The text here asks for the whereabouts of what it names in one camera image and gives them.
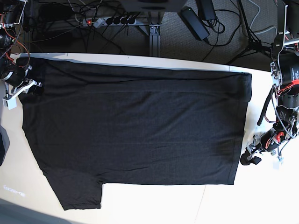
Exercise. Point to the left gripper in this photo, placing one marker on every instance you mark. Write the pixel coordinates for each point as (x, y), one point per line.
(264, 143)

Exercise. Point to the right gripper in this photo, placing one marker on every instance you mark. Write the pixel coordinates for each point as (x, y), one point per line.
(16, 80)

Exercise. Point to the dark grey T-shirt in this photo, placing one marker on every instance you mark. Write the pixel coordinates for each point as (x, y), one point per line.
(97, 124)

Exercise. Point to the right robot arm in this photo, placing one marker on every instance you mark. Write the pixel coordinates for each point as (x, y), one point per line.
(12, 16)

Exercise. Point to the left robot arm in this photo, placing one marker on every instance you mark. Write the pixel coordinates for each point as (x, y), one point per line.
(284, 93)

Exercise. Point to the dark object at left edge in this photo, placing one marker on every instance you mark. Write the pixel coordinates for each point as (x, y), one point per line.
(4, 144)

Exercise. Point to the black power strip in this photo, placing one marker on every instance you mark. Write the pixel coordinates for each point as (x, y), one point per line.
(98, 22)

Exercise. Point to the black power brick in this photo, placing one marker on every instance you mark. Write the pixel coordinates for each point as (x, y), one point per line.
(194, 23)

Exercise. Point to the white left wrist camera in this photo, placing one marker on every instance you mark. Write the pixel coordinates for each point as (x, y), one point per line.
(277, 164)

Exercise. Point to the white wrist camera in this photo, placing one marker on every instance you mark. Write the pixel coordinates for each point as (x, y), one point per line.
(10, 103)
(277, 164)

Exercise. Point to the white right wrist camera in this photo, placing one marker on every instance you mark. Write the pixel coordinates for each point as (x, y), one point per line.
(10, 103)

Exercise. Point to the grey camera mount plate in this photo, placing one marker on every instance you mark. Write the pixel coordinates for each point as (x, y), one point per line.
(152, 5)

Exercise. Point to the aluminium frame post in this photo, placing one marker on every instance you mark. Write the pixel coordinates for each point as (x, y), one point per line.
(150, 25)

